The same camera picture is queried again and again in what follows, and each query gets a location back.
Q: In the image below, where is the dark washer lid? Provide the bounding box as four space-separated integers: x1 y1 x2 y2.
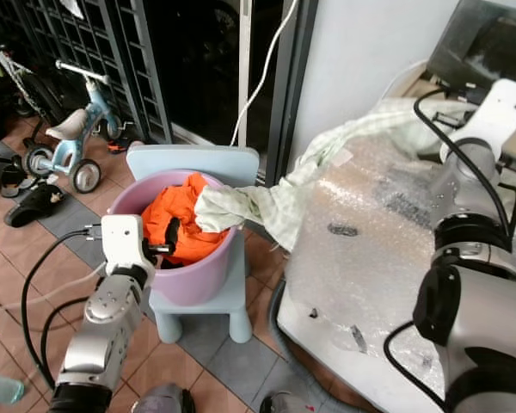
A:
428 0 516 87

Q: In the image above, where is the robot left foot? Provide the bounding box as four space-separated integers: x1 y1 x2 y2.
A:
131 383 195 413

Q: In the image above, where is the white floor cable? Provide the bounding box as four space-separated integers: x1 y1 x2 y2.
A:
0 262 108 312

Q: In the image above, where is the light blue plastic stool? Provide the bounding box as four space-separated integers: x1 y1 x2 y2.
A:
126 144 261 345

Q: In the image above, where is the blue children's tricycle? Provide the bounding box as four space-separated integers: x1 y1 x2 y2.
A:
23 60 114 195

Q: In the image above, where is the bubble wrapped washing machine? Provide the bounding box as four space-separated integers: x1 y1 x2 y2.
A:
275 127 516 413

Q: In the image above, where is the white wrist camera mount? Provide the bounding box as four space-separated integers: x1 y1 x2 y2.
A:
459 78 516 161
101 213 149 270

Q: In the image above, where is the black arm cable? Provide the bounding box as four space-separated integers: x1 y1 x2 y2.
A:
382 86 516 410
21 225 106 388

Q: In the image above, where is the clear plastic bottle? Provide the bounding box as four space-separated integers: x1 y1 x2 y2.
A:
0 371 28 404

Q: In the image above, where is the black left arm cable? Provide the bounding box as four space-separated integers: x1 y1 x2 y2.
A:
21 225 106 388

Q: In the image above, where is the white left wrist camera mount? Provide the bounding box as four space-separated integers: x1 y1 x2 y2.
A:
101 213 149 270

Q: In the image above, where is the purple plastic basin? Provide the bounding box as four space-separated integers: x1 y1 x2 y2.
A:
107 169 243 307

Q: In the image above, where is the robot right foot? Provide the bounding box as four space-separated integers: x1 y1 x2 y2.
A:
260 391 312 413

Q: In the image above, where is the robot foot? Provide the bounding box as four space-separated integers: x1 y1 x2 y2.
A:
131 383 195 413
260 391 312 413

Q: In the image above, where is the black metal window grille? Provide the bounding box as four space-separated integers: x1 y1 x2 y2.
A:
0 0 173 145

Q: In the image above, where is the green checked cloth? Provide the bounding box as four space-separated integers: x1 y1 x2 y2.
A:
193 96 479 253

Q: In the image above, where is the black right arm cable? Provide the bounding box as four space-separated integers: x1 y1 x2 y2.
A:
382 86 516 410

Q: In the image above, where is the white wall cable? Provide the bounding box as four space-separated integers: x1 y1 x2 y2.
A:
230 0 303 148

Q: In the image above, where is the orange garment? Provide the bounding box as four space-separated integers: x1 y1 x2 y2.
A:
142 171 233 267

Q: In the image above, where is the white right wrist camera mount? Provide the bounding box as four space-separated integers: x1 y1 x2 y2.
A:
459 78 516 161

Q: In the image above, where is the black slipper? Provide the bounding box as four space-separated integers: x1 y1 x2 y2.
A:
3 182 66 228

